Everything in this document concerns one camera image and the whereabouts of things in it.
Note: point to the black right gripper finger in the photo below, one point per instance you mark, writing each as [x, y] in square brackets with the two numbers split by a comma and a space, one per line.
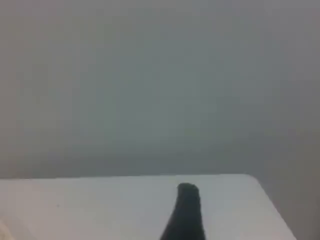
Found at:
[186, 215]

